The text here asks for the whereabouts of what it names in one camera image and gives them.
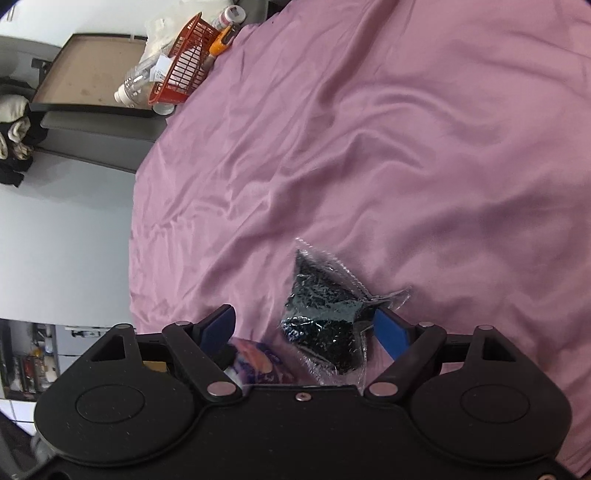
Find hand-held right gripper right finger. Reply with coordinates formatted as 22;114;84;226
364;307;520;398

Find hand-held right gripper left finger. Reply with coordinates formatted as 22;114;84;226
76;304;243;400

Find black sequin packet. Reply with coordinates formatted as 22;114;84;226
277;237;411;386

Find purple printed packet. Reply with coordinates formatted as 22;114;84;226
225;338;297;387

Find cluttered kitchen counter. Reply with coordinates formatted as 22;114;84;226
0;320;114;403

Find purple bed sheet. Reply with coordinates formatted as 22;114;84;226
128;0;591;476

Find dark grey door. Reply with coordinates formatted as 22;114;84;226
0;34;168;174

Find clear plastic bottle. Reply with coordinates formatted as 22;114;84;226
114;56;161;107

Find red plastic basket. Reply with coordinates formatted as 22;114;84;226
148;13;218;105

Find hanging dark clothes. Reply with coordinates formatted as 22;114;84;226
0;78;49;188

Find black framed wooden tray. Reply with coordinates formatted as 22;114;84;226
28;33;170;119

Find orange utility knife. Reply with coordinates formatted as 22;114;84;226
208;25;239;57

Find white plastic bag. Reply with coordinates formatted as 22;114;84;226
142;0;232;62

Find small white bottle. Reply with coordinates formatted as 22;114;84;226
210;4;246;31

